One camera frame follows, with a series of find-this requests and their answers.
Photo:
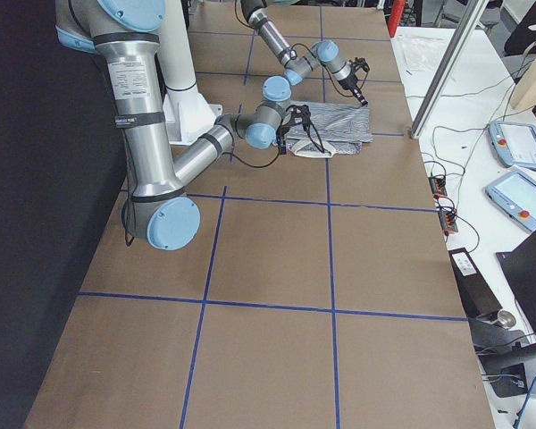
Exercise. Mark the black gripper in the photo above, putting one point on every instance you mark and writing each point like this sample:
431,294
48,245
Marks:
281,137
350,83

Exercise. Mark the striped polo shirt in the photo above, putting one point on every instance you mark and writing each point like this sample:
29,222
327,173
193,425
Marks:
337,129

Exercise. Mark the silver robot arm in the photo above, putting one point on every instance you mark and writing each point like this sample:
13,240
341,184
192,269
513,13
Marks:
300,60
145,46

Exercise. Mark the clear plastic bag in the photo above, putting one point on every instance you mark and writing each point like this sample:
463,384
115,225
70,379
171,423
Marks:
421,53

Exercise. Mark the red cylinder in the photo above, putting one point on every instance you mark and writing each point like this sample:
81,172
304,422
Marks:
397,9

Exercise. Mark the white mounting column base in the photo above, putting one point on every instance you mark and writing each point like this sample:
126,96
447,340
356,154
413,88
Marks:
187,113

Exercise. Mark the far black terminal block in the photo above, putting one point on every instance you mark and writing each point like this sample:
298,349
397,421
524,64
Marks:
438,186

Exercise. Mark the far teach pendant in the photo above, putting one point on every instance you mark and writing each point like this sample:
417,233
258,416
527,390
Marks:
514,143

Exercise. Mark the teach pendant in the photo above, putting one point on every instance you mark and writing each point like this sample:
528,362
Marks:
514,143
515,194

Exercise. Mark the near teach pendant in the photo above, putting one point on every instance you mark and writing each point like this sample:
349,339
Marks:
515,194

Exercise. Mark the black box with label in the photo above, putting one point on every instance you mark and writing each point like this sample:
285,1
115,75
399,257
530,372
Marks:
476,295

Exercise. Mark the black monitor stand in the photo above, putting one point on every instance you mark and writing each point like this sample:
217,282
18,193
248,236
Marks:
508,357

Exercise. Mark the aluminium frame post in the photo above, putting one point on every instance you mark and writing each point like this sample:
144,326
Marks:
459,39

